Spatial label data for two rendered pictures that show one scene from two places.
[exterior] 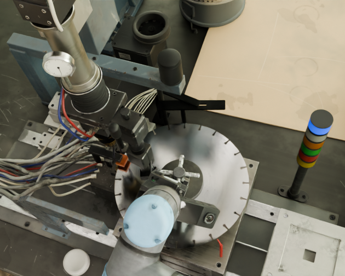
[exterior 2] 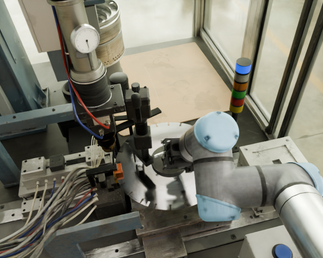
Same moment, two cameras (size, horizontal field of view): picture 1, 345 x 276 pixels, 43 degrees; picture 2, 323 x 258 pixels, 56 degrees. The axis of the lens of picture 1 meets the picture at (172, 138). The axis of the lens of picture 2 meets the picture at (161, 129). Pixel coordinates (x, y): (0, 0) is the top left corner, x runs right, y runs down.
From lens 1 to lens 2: 0.47 m
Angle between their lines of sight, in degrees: 28
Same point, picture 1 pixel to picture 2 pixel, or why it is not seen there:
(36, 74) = not seen: outside the picture
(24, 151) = (8, 229)
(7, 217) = not seen: outside the picture
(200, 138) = (161, 131)
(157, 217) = (226, 117)
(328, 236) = (278, 146)
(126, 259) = (218, 170)
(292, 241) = (261, 160)
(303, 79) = (184, 91)
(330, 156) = not seen: hidden behind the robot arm
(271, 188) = not seen: hidden behind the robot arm
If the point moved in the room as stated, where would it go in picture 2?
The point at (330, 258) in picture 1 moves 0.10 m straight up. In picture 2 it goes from (289, 157) to (298, 136)
